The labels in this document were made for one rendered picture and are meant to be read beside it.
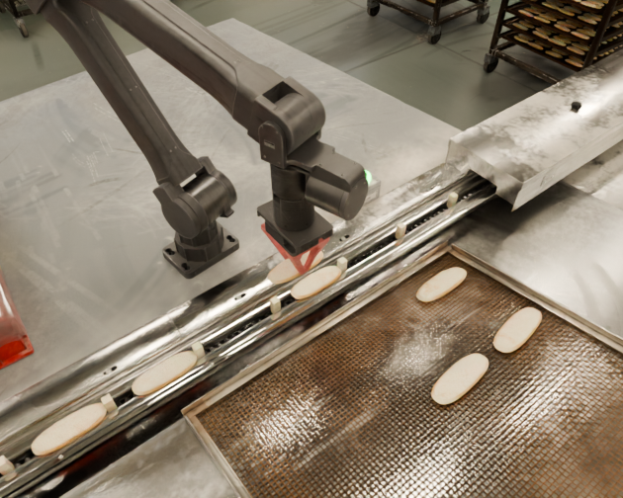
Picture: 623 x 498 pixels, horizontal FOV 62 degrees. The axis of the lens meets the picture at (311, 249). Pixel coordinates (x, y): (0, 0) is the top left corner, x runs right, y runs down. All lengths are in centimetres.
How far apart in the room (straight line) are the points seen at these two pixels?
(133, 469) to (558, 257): 79
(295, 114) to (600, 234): 72
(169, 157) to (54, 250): 34
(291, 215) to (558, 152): 62
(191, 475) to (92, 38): 60
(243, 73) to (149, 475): 49
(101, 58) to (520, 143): 78
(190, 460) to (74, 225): 59
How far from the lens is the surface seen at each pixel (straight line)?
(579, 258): 108
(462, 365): 72
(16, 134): 144
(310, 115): 63
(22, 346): 93
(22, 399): 85
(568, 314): 83
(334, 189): 62
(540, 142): 115
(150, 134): 85
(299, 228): 71
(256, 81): 64
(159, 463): 70
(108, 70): 85
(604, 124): 127
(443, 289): 82
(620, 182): 131
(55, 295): 100
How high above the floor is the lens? 153
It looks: 46 degrees down
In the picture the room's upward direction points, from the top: straight up
